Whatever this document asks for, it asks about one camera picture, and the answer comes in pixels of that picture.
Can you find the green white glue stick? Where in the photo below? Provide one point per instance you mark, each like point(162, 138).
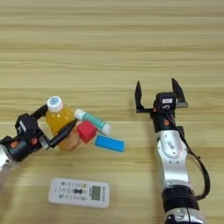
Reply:
point(94, 121)

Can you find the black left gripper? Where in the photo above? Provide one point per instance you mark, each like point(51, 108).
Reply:
point(20, 148)

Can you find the white remote control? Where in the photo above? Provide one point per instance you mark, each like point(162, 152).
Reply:
point(75, 192)

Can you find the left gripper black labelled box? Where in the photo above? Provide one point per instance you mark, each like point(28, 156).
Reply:
point(26, 127)

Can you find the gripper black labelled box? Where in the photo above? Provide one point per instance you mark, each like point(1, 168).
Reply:
point(166, 100)
point(26, 127)

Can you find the red cube block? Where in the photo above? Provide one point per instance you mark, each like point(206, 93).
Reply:
point(87, 131)

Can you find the blue rectangular block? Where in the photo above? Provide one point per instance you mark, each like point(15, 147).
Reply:
point(109, 143)

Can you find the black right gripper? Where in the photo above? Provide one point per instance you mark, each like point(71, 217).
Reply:
point(164, 121)

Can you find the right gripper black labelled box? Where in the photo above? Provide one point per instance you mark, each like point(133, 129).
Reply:
point(166, 100)

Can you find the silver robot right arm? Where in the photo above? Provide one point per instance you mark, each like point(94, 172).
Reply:
point(172, 163)

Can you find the orange juice bottle white cap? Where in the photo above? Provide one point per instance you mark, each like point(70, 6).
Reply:
point(59, 118)

